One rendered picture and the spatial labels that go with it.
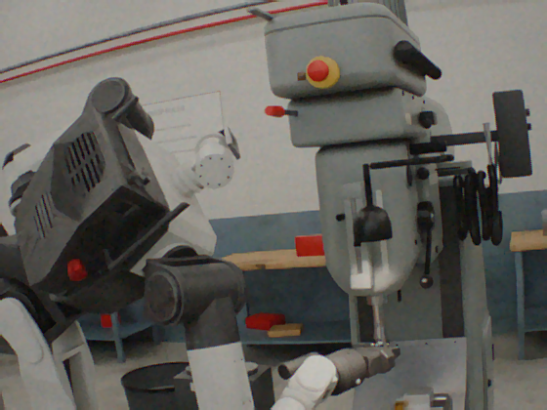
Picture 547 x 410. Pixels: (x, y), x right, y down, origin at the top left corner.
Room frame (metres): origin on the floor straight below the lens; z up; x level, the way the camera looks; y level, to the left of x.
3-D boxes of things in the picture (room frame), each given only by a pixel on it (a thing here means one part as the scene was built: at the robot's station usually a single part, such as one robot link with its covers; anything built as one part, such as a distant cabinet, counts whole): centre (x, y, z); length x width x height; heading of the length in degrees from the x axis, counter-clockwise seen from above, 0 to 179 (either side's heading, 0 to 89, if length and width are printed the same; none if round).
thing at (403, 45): (1.41, -0.35, 1.79); 0.45 x 0.04 x 0.04; 158
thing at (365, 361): (1.37, -0.14, 1.16); 0.13 x 0.12 x 0.10; 43
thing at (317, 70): (1.20, -0.11, 1.76); 0.04 x 0.03 x 0.04; 68
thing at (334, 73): (1.22, -0.12, 1.76); 0.06 x 0.02 x 0.06; 68
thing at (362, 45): (1.45, -0.21, 1.81); 0.47 x 0.26 x 0.16; 158
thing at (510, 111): (1.59, -0.63, 1.62); 0.20 x 0.09 x 0.21; 158
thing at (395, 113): (1.47, -0.22, 1.68); 0.34 x 0.24 x 0.10; 158
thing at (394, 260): (1.44, -0.20, 1.47); 0.21 x 0.19 x 0.32; 68
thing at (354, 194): (1.33, -0.16, 1.45); 0.04 x 0.04 x 0.21; 68
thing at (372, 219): (1.22, -0.17, 1.48); 0.07 x 0.07 x 0.06
